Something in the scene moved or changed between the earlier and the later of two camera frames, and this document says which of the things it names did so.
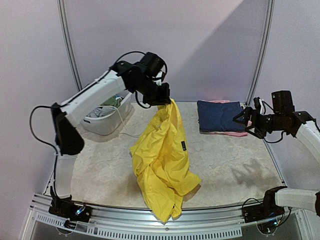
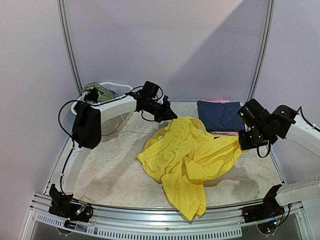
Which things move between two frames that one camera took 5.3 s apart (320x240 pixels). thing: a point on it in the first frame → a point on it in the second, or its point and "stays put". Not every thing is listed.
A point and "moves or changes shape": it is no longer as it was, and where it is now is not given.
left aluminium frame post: [68, 44] stays put
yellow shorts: [161, 156] moves or changes shape
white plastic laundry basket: [106, 119] stays put
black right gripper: [252, 121] → [246, 139]
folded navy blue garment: [218, 116] stays put
